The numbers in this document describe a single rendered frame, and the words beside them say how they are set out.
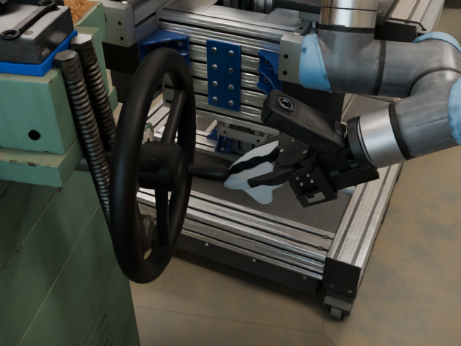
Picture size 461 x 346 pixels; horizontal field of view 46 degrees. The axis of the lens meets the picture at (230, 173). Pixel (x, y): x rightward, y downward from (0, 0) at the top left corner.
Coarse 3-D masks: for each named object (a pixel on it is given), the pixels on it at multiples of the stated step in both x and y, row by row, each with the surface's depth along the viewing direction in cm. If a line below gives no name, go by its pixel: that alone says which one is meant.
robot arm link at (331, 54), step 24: (336, 0) 70; (360, 0) 69; (336, 24) 70; (360, 24) 70; (312, 48) 72; (336, 48) 71; (360, 48) 71; (384, 48) 71; (312, 72) 73; (336, 72) 72; (360, 72) 71
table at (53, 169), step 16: (96, 16) 86; (112, 96) 71; (112, 112) 71; (80, 144) 63; (0, 160) 59; (16, 160) 59; (32, 160) 59; (48, 160) 59; (64, 160) 59; (80, 160) 64; (0, 176) 60; (16, 176) 60; (32, 176) 59; (48, 176) 59; (64, 176) 60
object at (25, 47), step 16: (16, 0) 60; (32, 0) 60; (0, 16) 57; (16, 16) 57; (48, 16) 57; (64, 16) 58; (0, 32) 54; (32, 32) 54; (48, 32) 55; (64, 32) 59; (0, 48) 54; (16, 48) 54; (32, 48) 53; (48, 48) 55; (64, 48) 59; (0, 64) 55; (16, 64) 55; (32, 64) 54; (48, 64) 55
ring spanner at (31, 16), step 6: (48, 0) 59; (42, 6) 58; (48, 6) 58; (54, 6) 58; (36, 12) 57; (42, 12) 57; (30, 18) 55; (36, 18) 56; (18, 24) 54; (24, 24) 54; (6, 30) 53; (12, 30) 53; (18, 30) 53; (0, 36) 52; (6, 36) 52; (12, 36) 52; (18, 36) 52
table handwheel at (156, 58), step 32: (160, 64) 59; (128, 96) 55; (192, 96) 75; (128, 128) 54; (192, 128) 78; (128, 160) 54; (160, 160) 65; (192, 160) 80; (128, 192) 54; (160, 192) 69; (128, 224) 55; (160, 224) 71; (128, 256) 57; (160, 256) 70
